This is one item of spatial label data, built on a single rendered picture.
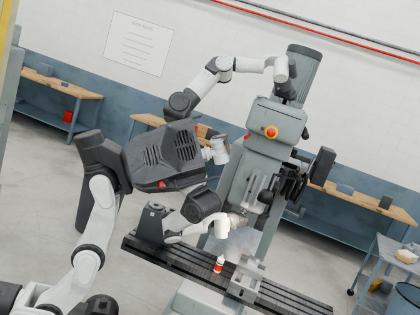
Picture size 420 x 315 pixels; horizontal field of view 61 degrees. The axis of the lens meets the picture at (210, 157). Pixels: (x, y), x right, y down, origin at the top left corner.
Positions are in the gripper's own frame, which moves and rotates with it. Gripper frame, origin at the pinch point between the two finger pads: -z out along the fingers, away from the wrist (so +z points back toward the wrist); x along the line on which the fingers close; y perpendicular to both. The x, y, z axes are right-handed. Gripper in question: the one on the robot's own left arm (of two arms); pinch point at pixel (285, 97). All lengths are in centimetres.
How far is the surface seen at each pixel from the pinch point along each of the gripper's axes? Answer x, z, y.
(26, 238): -188, -111, -159
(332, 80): -95, -327, 255
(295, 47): -10.7, 1.9, 29.9
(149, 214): -44, -28, -85
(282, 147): 11.1, -3.9, -24.3
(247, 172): -1.2, -13.3, -40.7
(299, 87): -1.3, -10.5, 15.6
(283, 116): 9.7, 12.8, -17.1
